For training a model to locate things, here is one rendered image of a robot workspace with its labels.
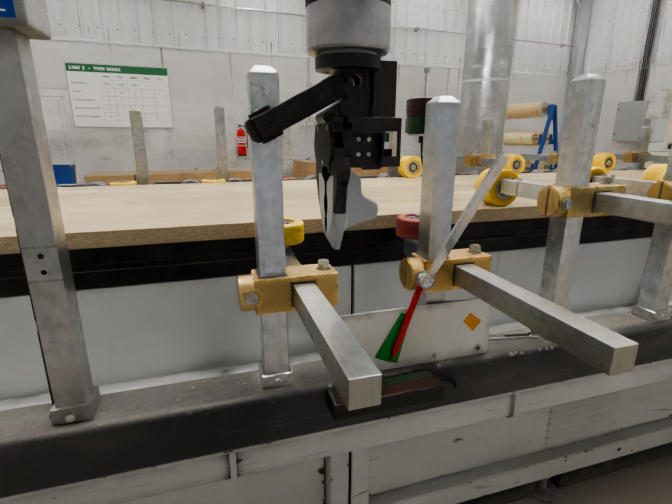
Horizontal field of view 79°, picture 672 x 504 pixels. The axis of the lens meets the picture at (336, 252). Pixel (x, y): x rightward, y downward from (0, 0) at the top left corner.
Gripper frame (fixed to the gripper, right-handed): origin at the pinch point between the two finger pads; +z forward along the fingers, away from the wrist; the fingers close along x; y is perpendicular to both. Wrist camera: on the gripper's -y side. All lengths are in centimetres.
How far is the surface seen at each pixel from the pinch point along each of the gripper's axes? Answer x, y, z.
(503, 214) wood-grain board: 27, 47, 4
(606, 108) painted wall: 703, 845, -72
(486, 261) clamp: 5.3, 26.8, 6.8
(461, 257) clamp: 5.8, 22.5, 5.9
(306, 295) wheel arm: 0.8, -2.9, 7.3
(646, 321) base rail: 7, 66, 23
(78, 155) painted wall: 702, -208, 17
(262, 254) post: 6.1, -7.5, 3.0
